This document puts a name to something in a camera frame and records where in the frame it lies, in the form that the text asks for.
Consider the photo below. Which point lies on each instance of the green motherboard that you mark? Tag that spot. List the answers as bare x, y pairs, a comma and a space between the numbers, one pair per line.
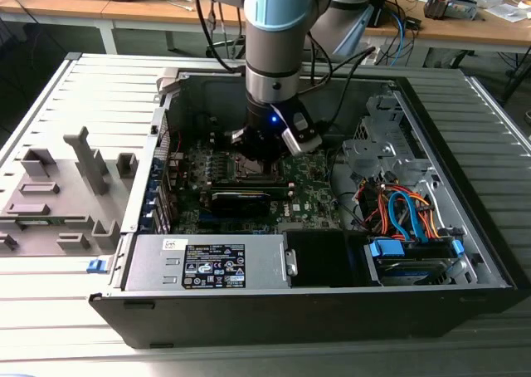
309, 194

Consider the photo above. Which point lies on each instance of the grey metal part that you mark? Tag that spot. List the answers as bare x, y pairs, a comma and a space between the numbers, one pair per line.
462, 7

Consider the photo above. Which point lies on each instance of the hard disk blue carrier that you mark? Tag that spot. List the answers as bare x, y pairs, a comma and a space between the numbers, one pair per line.
388, 251

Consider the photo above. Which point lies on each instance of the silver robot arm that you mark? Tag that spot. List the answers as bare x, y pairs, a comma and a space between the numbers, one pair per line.
274, 32

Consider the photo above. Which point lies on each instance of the wooden desk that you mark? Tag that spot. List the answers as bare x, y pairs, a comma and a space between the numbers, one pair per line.
62, 5
456, 30

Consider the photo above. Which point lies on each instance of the black PC case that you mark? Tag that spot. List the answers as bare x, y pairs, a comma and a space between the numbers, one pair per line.
265, 323

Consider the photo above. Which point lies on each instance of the blue plastic clip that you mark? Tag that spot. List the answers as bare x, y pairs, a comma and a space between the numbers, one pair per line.
95, 266

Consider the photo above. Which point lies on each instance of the grey parts rack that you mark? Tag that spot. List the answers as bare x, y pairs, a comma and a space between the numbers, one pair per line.
66, 177

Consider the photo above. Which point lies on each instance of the blue expansion slot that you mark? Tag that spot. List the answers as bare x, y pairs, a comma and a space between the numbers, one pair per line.
206, 219

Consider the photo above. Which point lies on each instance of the green RAM stick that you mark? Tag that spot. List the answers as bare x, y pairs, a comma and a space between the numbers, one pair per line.
35, 222
249, 184

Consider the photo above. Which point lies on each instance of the black upright box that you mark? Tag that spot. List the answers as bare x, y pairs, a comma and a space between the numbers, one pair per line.
381, 3

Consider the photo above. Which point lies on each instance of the black graphics card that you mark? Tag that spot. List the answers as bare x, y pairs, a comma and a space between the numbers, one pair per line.
240, 206

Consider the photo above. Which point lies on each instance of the white paper sheet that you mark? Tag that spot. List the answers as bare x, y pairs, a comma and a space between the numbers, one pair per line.
508, 11

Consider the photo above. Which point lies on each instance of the grey power supply unit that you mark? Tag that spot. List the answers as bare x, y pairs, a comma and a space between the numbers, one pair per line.
145, 265

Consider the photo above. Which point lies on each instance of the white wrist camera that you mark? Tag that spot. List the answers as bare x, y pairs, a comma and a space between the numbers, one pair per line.
300, 138

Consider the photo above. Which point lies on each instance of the metal drive cage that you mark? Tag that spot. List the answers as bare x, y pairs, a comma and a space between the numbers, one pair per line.
373, 148

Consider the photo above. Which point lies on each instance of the CPU cooler copper fins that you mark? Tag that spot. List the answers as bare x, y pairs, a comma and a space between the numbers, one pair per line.
435, 5

